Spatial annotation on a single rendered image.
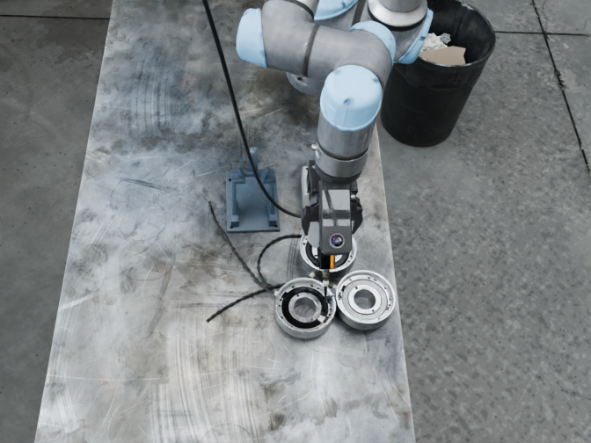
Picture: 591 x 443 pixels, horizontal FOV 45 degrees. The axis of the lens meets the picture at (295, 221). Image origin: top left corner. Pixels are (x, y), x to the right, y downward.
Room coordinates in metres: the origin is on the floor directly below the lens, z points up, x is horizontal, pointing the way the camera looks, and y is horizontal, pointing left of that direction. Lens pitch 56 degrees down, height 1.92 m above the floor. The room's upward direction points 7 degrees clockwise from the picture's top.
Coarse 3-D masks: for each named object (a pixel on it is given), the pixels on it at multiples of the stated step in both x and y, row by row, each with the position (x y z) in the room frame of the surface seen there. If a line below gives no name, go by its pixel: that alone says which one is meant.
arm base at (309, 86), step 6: (288, 78) 1.14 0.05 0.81; (294, 78) 1.13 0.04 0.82; (300, 78) 1.13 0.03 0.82; (306, 78) 1.11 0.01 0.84; (294, 84) 1.12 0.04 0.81; (300, 84) 1.11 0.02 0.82; (306, 84) 1.11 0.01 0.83; (312, 84) 1.11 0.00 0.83; (318, 84) 1.11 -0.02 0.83; (324, 84) 1.11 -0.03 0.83; (300, 90) 1.11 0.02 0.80; (306, 90) 1.11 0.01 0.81; (312, 90) 1.10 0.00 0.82; (318, 90) 1.10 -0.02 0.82; (318, 96) 1.10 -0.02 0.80
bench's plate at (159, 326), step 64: (128, 0) 1.35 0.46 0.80; (192, 0) 1.37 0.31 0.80; (256, 0) 1.40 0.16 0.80; (128, 64) 1.13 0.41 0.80; (192, 64) 1.16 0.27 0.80; (128, 128) 0.95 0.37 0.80; (192, 128) 0.97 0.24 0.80; (256, 128) 0.99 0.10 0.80; (128, 192) 0.79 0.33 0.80; (192, 192) 0.81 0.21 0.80; (384, 192) 0.86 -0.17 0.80; (128, 256) 0.65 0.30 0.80; (192, 256) 0.66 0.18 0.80; (256, 256) 0.68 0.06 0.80; (384, 256) 0.71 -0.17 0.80; (64, 320) 0.51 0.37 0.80; (128, 320) 0.52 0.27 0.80; (192, 320) 0.53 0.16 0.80; (256, 320) 0.55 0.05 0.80; (64, 384) 0.39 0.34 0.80; (128, 384) 0.41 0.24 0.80; (192, 384) 0.42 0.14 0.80; (256, 384) 0.43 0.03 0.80; (320, 384) 0.45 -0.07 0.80; (384, 384) 0.46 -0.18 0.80
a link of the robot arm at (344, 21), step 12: (324, 0) 1.14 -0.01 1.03; (336, 0) 1.14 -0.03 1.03; (348, 0) 1.14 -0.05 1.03; (360, 0) 1.16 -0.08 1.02; (324, 12) 1.12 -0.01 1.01; (336, 12) 1.12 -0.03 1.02; (348, 12) 1.14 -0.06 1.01; (360, 12) 1.14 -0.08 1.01; (324, 24) 1.12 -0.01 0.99; (336, 24) 1.12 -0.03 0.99; (348, 24) 1.12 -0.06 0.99
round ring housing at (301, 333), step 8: (296, 280) 0.62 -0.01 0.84; (304, 280) 0.62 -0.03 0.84; (312, 280) 0.62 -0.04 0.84; (288, 288) 0.60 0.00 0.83; (320, 288) 0.61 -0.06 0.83; (328, 288) 0.61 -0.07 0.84; (280, 296) 0.59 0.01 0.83; (296, 296) 0.59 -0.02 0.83; (304, 296) 0.59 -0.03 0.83; (312, 296) 0.59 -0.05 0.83; (280, 304) 0.57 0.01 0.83; (288, 304) 0.57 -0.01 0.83; (296, 304) 0.58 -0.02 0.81; (304, 304) 0.59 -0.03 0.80; (312, 304) 0.59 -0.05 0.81; (320, 304) 0.58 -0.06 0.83; (328, 304) 0.58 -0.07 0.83; (280, 312) 0.55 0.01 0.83; (320, 312) 0.56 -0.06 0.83; (328, 312) 0.57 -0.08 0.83; (280, 320) 0.54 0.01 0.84; (304, 320) 0.55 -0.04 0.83; (312, 320) 0.55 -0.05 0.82; (328, 320) 0.55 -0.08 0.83; (288, 328) 0.52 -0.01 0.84; (296, 328) 0.53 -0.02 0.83; (312, 328) 0.53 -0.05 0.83; (320, 328) 0.53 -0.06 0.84; (328, 328) 0.54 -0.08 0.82; (296, 336) 0.52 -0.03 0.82; (304, 336) 0.52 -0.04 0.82; (312, 336) 0.52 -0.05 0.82
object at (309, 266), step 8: (304, 240) 0.71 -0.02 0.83; (352, 240) 0.71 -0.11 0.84; (304, 248) 0.69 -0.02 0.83; (312, 248) 0.69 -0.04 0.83; (352, 248) 0.70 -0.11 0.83; (304, 256) 0.67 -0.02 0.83; (336, 256) 0.68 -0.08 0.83; (352, 256) 0.69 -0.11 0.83; (304, 264) 0.66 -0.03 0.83; (312, 264) 0.66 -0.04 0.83; (344, 264) 0.67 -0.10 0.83; (352, 264) 0.67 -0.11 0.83; (320, 272) 0.64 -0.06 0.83; (336, 272) 0.64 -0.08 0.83; (344, 272) 0.65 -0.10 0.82
